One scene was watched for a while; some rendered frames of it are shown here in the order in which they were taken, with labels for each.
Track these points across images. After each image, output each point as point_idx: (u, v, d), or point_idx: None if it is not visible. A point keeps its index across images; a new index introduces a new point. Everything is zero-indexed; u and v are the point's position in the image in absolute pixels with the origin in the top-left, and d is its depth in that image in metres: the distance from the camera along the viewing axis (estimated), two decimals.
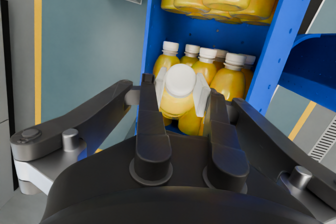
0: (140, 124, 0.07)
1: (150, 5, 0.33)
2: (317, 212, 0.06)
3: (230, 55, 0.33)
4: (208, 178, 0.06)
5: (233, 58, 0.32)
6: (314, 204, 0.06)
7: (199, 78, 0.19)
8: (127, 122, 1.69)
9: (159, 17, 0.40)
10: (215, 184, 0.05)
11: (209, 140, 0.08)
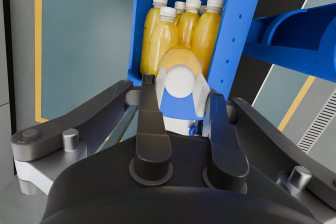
0: (140, 124, 0.07)
1: None
2: (317, 212, 0.06)
3: None
4: (208, 178, 0.06)
5: (213, 1, 0.37)
6: (314, 204, 0.06)
7: (199, 78, 0.19)
8: None
9: None
10: (215, 184, 0.05)
11: (209, 140, 0.08)
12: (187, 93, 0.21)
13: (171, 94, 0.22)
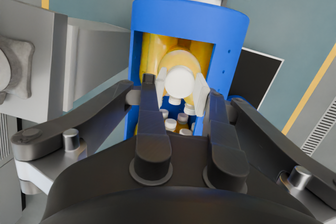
0: (140, 124, 0.07)
1: None
2: (317, 212, 0.06)
3: None
4: (208, 178, 0.06)
5: None
6: (313, 204, 0.06)
7: (198, 78, 0.19)
8: None
9: None
10: (215, 184, 0.05)
11: (208, 140, 0.08)
12: None
13: None
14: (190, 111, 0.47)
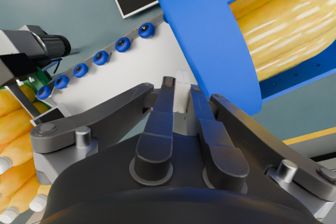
0: (148, 124, 0.07)
1: None
2: (307, 203, 0.06)
3: None
4: (209, 181, 0.06)
5: None
6: (302, 195, 0.07)
7: (182, 75, 0.19)
8: None
9: None
10: (218, 186, 0.05)
11: (201, 139, 0.07)
12: None
13: None
14: None
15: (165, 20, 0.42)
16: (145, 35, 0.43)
